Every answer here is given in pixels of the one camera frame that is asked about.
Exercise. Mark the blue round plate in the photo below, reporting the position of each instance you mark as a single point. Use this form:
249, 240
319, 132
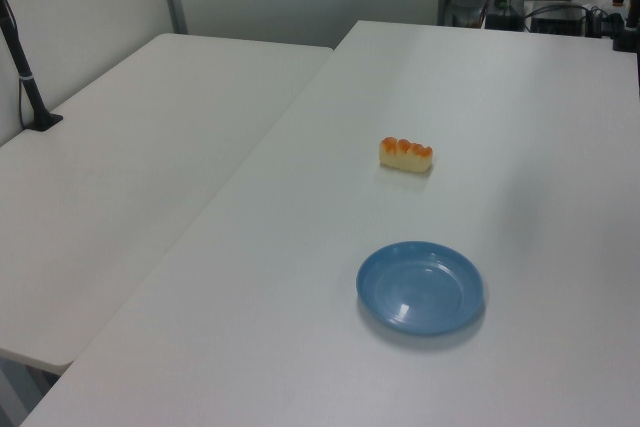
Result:
420, 292

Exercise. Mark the orange-topped bread loaf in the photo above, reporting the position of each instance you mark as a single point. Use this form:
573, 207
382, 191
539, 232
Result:
406, 158

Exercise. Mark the white side table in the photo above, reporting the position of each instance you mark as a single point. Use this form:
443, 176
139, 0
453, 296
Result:
125, 172

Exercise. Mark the clear plastic container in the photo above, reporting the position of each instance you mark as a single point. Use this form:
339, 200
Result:
467, 9

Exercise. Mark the black flexible pole stand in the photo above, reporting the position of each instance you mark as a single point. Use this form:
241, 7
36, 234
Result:
25, 82

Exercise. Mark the small black electronics box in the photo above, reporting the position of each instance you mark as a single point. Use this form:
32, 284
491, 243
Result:
502, 21

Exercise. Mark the black flat device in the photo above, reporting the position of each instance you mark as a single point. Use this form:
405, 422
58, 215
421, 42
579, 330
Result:
557, 21

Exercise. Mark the black camera stand clamp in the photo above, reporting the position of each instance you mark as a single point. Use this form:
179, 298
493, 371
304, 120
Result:
627, 36

